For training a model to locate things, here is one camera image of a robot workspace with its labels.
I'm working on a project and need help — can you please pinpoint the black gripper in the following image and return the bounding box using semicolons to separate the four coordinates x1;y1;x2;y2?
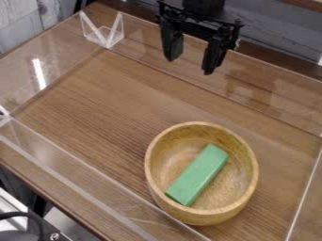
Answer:
158;0;245;75

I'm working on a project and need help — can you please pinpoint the green rectangular block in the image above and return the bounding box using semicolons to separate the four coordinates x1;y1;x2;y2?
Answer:
165;144;229;206

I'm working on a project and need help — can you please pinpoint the brown wooden bowl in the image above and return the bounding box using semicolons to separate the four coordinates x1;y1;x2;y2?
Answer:
145;121;260;226

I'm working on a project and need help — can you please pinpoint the clear acrylic corner bracket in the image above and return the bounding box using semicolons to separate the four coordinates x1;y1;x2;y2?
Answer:
79;11;125;49

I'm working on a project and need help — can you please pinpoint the grey metal base plate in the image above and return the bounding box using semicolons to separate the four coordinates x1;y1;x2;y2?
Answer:
30;207;101;241

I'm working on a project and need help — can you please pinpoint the black cable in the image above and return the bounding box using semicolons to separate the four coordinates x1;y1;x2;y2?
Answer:
0;211;46;241

